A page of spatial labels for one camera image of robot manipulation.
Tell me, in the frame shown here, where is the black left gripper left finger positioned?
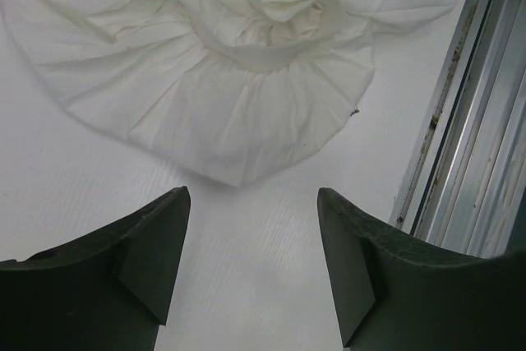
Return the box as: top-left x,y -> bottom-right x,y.
1,187 -> 191,350

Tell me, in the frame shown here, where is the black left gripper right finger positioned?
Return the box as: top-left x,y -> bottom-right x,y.
317,188 -> 525,350

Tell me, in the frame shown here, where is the white skirt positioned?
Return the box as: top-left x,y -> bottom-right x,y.
1,0 -> 457,187

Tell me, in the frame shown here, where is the aluminium front rail frame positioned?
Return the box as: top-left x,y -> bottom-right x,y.
390,0 -> 525,258

